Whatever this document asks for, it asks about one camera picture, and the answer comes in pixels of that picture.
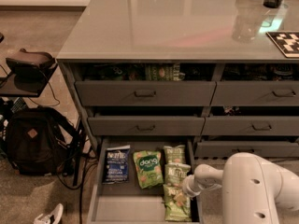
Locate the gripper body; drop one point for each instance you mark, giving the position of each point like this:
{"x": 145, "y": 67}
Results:
{"x": 188, "y": 186}

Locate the green Kettle jalapeno chip bag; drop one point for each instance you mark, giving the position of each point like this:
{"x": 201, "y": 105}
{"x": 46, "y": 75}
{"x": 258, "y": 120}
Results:
{"x": 177, "y": 205}

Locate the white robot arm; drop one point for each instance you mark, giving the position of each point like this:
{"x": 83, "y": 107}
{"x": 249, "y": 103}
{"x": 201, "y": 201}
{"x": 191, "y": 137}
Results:
{"x": 252, "y": 188}

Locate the middle green Kettle chip bag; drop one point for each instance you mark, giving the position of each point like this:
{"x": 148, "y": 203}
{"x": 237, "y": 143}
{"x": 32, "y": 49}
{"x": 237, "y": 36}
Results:
{"x": 175, "y": 173}

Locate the rear green Kettle chip bag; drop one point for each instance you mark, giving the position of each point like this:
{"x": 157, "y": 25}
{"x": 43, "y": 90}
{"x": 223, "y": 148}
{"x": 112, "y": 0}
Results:
{"x": 175, "y": 154}

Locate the bottom right drawer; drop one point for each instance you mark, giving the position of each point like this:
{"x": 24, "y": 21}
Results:
{"x": 266, "y": 149}

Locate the green Dang chip bag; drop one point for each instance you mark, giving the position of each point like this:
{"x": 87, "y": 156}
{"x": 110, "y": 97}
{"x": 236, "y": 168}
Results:
{"x": 148, "y": 168}

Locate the middle right drawer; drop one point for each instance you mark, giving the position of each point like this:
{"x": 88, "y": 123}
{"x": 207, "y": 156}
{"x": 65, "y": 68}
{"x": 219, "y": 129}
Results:
{"x": 254, "y": 121}

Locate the open bottom left drawer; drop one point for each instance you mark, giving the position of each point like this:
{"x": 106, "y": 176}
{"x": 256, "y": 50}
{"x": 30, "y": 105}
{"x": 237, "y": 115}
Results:
{"x": 127, "y": 203}

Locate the blue Kettle chip bag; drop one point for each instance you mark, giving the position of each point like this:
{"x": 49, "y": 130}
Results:
{"x": 116, "y": 168}

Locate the top right drawer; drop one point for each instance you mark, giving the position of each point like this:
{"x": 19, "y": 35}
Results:
{"x": 261, "y": 84}

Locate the middle left drawer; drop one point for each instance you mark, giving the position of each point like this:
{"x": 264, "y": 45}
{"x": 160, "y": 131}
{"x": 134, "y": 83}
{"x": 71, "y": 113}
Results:
{"x": 146, "y": 120}

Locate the green chip bag in top drawer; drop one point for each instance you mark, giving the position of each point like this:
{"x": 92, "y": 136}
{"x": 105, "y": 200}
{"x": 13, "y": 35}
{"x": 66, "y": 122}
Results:
{"x": 164, "y": 72}

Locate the top left drawer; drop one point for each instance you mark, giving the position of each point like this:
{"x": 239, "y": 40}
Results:
{"x": 122, "y": 84}

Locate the white shoe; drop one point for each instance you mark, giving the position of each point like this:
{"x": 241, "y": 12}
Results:
{"x": 54, "y": 217}

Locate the black backpack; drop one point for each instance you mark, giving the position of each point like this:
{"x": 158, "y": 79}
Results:
{"x": 41, "y": 141}

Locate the black white fiducial marker board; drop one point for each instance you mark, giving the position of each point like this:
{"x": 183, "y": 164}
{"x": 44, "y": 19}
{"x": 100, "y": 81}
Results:
{"x": 286, "y": 41}

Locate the black device on side table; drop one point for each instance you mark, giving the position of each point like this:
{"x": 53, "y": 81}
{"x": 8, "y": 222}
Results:
{"x": 30, "y": 64}

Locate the grey cabinet frame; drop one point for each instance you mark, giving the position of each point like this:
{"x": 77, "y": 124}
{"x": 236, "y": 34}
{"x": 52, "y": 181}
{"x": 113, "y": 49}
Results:
{"x": 210, "y": 69}

